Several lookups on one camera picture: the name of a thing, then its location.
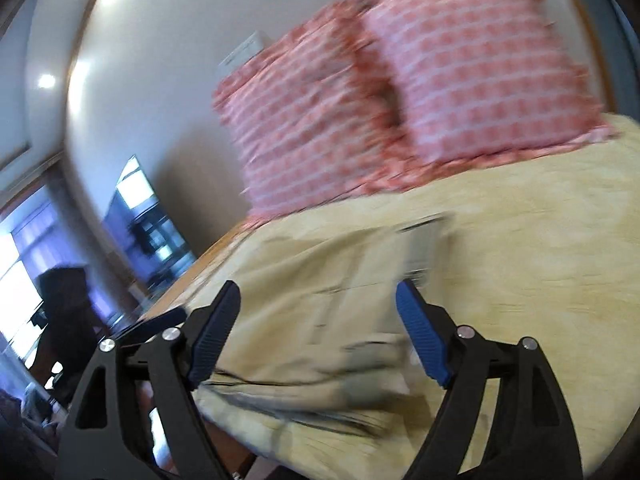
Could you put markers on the white wall switch plate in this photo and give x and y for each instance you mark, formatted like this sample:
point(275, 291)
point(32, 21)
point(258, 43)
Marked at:
point(242, 50)

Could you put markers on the beige pants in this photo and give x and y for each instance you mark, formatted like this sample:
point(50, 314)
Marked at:
point(300, 310)

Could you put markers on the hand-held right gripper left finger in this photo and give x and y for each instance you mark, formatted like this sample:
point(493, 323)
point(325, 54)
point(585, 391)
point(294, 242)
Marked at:
point(212, 332)

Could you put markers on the yellow bed cover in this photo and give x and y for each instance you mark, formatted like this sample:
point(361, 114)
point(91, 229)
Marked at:
point(525, 270)

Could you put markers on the person in dark clothes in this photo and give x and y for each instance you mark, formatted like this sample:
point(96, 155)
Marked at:
point(67, 310)

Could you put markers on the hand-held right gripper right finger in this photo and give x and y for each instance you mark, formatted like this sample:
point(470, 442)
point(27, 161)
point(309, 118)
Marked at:
point(422, 332)

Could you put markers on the pink checked pillow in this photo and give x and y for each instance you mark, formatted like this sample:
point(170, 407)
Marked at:
point(305, 125)
point(475, 65)

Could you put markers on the bright window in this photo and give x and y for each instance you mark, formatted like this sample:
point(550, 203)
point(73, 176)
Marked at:
point(15, 290)

